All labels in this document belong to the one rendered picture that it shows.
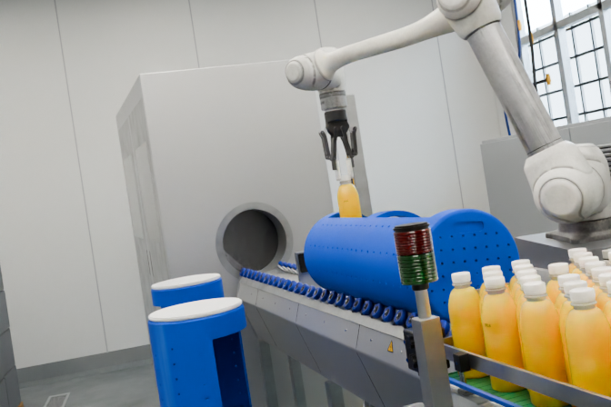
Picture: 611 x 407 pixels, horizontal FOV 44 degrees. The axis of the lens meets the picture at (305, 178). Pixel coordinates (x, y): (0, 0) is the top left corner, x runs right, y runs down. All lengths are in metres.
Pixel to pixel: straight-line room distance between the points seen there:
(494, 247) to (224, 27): 5.36
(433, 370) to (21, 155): 5.85
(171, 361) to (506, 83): 1.20
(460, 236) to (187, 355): 0.83
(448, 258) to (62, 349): 5.41
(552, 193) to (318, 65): 0.81
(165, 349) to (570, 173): 1.20
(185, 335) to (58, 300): 4.77
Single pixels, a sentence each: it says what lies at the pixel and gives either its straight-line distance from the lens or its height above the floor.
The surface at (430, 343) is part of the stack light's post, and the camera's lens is 1.30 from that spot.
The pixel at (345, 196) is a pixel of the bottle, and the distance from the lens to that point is 2.51.
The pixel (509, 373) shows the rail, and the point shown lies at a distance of 1.43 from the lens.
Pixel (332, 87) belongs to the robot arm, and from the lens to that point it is 2.51.
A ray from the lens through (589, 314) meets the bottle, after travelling 1.30.
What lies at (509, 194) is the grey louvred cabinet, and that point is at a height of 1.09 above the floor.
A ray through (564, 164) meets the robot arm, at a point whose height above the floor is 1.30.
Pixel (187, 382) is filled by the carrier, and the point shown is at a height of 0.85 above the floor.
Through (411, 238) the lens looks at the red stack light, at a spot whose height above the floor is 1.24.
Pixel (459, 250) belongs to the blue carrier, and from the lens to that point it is 1.86.
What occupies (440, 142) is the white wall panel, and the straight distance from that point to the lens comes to 7.33.
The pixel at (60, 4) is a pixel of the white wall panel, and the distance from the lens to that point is 7.06.
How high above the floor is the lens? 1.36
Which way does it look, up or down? level
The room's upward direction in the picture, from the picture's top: 9 degrees counter-clockwise
